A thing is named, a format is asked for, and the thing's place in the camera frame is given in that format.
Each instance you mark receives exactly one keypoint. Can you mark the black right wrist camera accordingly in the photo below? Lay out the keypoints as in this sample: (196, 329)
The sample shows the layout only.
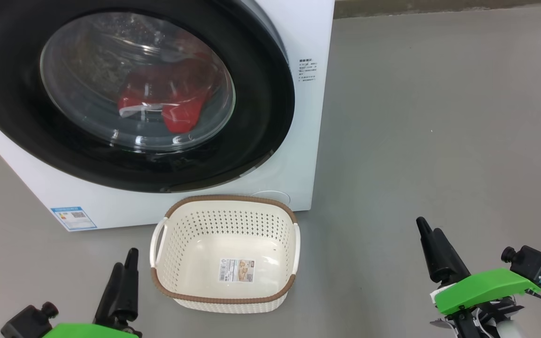
(531, 263)

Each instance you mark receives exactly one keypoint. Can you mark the cream perforated basket brown rim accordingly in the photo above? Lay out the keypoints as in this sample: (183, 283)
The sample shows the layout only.
(181, 281)

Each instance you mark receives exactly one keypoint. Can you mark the black round glass washer door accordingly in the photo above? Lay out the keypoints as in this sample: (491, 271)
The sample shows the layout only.
(261, 94)

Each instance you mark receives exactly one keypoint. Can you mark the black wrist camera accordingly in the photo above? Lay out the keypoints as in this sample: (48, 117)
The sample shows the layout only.
(26, 321)
(531, 263)

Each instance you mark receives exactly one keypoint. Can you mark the red and white garment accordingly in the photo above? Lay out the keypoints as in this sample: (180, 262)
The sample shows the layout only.
(181, 115)

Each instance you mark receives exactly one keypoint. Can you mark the blue energy label sticker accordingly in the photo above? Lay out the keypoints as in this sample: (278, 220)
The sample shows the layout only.
(73, 218)

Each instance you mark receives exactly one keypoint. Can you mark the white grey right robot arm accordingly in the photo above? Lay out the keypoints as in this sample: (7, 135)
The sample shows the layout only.
(514, 328)

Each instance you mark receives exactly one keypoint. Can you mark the printed paper label sticker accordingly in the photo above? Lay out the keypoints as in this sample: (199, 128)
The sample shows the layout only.
(236, 271)

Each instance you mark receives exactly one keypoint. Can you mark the small printed text label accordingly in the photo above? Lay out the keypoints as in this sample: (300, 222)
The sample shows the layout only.
(307, 70)

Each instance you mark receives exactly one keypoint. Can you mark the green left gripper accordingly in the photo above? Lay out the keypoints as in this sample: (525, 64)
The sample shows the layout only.
(87, 331)

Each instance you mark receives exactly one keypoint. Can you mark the white front-load washing machine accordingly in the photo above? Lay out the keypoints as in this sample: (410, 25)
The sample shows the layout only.
(298, 141)

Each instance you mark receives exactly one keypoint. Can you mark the round white filter cover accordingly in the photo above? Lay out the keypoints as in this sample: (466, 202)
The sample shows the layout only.
(273, 197)

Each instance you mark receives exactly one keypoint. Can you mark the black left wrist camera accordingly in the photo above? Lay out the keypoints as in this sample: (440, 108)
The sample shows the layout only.
(26, 321)

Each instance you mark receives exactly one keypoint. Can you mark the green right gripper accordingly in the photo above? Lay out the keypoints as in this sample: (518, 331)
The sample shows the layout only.
(482, 286)

